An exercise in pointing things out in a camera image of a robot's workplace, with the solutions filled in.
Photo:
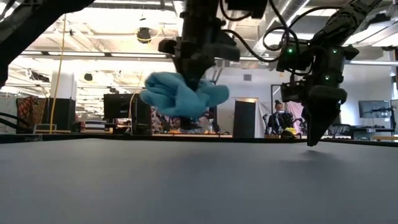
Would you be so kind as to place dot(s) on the white cloth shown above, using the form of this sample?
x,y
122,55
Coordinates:
x,y
260,118

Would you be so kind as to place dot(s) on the black partition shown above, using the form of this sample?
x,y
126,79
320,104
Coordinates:
x,y
244,119

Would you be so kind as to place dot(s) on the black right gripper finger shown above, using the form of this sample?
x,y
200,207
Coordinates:
x,y
321,118

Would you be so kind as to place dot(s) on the tall black cabinet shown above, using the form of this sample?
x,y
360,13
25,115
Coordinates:
x,y
141,124

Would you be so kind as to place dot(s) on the grey wall vent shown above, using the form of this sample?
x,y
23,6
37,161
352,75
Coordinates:
x,y
247,77

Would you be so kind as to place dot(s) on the pink cloth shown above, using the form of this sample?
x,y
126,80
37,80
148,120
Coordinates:
x,y
298,115

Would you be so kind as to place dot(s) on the red patterned cloth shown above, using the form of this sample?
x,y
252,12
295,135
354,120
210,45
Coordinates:
x,y
29,109

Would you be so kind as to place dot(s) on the ceiling light strip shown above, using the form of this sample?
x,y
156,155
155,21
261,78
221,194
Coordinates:
x,y
77,54

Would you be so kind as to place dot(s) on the black table frame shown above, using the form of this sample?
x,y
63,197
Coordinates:
x,y
93,137

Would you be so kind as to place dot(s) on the light blue microfiber towel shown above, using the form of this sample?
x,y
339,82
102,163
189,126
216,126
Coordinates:
x,y
180,96

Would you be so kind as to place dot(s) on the black ceiling dome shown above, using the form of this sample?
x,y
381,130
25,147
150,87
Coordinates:
x,y
88,77

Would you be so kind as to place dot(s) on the white pillar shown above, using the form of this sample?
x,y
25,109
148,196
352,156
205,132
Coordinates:
x,y
65,87

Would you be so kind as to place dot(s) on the yellow black object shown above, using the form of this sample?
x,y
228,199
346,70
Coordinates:
x,y
289,133

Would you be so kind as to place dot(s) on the low grey box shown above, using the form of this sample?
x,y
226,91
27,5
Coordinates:
x,y
45,127

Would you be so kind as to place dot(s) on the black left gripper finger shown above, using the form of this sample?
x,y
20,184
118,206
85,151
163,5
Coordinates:
x,y
193,81

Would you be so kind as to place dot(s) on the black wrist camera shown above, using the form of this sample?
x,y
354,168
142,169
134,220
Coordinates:
x,y
293,91
248,6

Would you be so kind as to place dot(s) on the grey monitor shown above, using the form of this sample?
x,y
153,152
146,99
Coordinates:
x,y
373,107

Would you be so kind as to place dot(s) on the dark desk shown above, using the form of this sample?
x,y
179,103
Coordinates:
x,y
373,129

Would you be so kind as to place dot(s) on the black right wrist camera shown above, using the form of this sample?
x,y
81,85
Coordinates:
x,y
293,91

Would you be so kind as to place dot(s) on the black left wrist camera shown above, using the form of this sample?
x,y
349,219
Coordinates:
x,y
248,6

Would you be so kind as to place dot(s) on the person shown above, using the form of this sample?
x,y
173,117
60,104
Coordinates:
x,y
280,119
188,123

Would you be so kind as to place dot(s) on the black monitor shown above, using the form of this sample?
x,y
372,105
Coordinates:
x,y
116,105

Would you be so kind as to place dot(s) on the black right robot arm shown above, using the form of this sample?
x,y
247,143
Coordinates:
x,y
342,21

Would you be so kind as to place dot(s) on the black ceiling camera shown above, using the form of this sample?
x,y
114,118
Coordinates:
x,y
143,35

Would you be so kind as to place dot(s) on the striped stack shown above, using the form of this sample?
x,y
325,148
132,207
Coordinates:
x,y
93,126

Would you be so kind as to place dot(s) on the black station frame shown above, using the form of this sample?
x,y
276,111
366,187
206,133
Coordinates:
x,y
272,93

